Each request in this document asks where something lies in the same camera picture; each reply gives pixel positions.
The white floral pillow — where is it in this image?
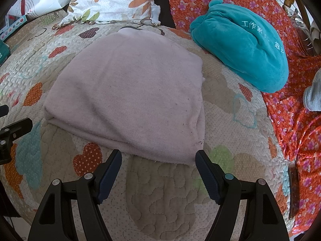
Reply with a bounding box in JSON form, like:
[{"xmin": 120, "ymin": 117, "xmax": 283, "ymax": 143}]
[{"xmin": 53, "ymin": 0, "xmax": 161, "ymax": 31}]

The teal plush pillow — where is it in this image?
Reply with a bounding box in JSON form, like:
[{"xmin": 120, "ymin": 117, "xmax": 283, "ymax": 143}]
[{"xmin": 189, "ymin": 0, "xmax": 289, "ymax": 93}]

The heart patterned quilt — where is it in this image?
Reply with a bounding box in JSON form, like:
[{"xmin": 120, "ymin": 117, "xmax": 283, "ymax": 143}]
[{"xmin": 0, "ymin": 12, "xmax": 296, "ymax": 241}]

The grey cloth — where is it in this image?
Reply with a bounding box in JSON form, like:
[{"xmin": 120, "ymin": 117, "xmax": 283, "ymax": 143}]
[{"xmin": 303, "ymin": 69, "xmax": 321, "ymax": 111}]

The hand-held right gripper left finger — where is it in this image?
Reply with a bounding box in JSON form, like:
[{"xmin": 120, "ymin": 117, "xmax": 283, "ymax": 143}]
[{"xmin": 27, "ymin": 149, "xmax": 122, "ymax": 241}]

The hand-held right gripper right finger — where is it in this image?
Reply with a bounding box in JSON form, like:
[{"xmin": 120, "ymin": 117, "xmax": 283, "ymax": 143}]
[{"xmin": 195, "ymin": 150, "xmax": 289, "ymax": 241}]

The orange floral blanket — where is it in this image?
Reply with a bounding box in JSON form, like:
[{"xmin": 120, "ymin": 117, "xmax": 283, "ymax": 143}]
[{"xmin": 160, "ymin": 0, "xmax": 321, "ymax": 239}]

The wooden bed frame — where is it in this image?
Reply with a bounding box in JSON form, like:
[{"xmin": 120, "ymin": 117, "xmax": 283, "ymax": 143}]
[{"xmin": 282, "ymin": 0, "xmax": 321, "ymax": 56}]

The teal cardboard box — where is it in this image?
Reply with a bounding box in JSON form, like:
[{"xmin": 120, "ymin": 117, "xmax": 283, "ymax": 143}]
[{"xmin": 0, "ymin": 40, "xmax": 10, "ymax": 64}]

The light blue dotted box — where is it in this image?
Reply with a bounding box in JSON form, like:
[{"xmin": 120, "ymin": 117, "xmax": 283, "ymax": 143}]
[{"xmin": 0, "ymin": 14, "xmax": 27, "ymax": 42}]

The pale pink small shirt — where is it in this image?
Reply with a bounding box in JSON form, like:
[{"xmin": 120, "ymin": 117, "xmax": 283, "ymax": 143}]
[{"xmin": 43, "ymin": 26, "xmax": 206, "ymax": 166}]

